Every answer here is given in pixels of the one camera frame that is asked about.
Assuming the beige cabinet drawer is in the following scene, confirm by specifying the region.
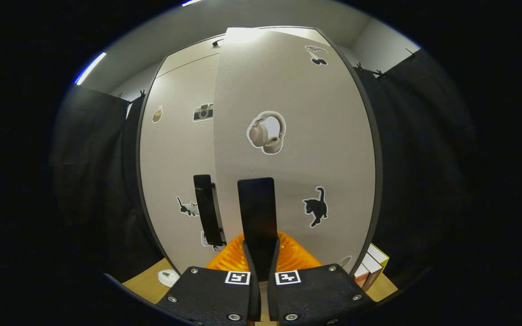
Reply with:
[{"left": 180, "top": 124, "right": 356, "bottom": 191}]
[{"left": 157, "top": 34, "right": 225, "bottom": 77}]

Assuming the white yellow-edged box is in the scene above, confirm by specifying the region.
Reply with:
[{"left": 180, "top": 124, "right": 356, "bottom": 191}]
[{"left": 368, "top": 243, "right": 390, "bottom": 278}]

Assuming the white brown-edged box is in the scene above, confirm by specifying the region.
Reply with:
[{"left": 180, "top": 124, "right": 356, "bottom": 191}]
[
  {"left": 353, "top": 263, "right": 370, "bottom": 288},
  {"left": 360, "top": 253, "right": 383, "bottom": 292}
]

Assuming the grey double-door shoe cabinet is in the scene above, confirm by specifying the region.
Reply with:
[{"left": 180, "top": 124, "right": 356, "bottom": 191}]
[{"left": 135, "top": 26, "right": 384, "bottom": 277}]

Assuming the white lidded bowl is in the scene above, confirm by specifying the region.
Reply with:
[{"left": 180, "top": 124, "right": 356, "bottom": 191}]
[{"left": 158, "top": 269, "right": 181, "bottom": 288}]

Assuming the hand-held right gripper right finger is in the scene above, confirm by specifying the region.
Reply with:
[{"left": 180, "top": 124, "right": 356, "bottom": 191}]
[{"left": 268, "top": 232, "right": 375, "bottom": 326}]

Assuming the beige cabinet door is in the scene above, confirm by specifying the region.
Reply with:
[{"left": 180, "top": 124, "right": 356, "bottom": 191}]
[
  {"left": 140, "top": 53, "right": 225, "bottom": 272},
  {"left": 213, "top": 27, "right": 377, "bottom": 277}
]

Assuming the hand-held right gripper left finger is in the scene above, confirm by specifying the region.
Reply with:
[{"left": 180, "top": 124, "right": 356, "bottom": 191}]
[{"left": 157, "top": 233, "right": 261, "bottom": 326}]

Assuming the black door handle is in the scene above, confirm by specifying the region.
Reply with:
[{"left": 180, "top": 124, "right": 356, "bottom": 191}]
[
  {"left": 193, "top": 174, "right": 226, "bottom": 247},
  {"left": 237, "top": 177, "right": 279, "bottom": 281}
]

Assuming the black backdrop cloth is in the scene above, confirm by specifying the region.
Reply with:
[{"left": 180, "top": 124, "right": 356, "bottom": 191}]
[
  {"left": 107, "top": 93, "right": 166, "bottom": 283},
  {"left": 52, "top": 85, "right": 130, "bottom": 277},
  {"left": 356, "top": 48, "right": 477, "bottom": 290}
]

